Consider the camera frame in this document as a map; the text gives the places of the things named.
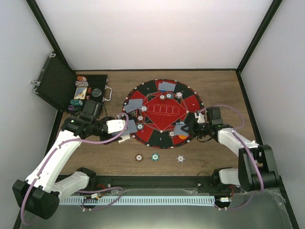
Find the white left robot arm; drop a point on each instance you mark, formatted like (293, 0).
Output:
(40, 193)

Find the blue green chip stack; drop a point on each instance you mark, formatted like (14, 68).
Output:
(155, 157)

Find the dealt blue card seat four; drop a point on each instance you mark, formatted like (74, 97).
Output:
(135, 103)

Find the orange black chip stack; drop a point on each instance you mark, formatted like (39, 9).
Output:
(139, 158)

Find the round dealer button in case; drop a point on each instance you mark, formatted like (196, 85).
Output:
(96, 92)

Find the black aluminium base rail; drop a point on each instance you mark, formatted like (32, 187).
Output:
(203, 184)

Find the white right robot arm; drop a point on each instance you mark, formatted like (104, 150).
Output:
(256, 169)

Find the light blue slotted cable duct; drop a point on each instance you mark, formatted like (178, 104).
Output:
(142, 201)

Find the blue green chips top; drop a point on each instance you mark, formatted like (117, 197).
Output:
(169, 96)

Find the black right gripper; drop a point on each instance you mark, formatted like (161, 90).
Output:
(193, 129)

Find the dealt blue card top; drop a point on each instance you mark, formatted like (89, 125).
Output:
(166, 86)

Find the green chips inside case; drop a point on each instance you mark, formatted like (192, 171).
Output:
(75, 105)

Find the purple white chips seat four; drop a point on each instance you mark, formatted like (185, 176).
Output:
(144, 108)

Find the black poker chip case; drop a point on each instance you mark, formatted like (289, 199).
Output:
(56, 84)

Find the round red black poker mat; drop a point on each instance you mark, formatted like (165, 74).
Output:
(162, 116)

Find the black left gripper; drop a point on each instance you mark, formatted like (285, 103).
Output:
(101, 138)

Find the dealt blue card seat ten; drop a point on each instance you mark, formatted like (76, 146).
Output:
(177, 130)

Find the purple white chip stack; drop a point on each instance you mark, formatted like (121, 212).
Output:
(180, 158)

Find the orange big blind button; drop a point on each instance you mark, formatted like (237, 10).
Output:
(182, 136)

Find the blue green chips seat two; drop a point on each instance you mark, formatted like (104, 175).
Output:
(139, 126)

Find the card pack inside case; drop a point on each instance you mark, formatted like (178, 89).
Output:
(80, 93)

